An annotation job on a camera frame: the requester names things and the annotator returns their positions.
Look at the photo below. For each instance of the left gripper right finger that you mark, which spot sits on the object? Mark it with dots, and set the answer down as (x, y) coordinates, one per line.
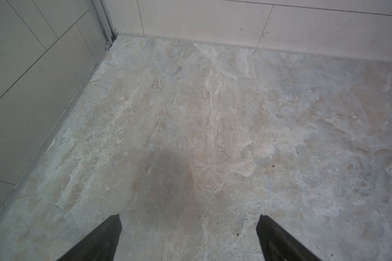
(279, 245)

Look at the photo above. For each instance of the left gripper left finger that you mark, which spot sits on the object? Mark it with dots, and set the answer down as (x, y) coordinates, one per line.
(99, 245)

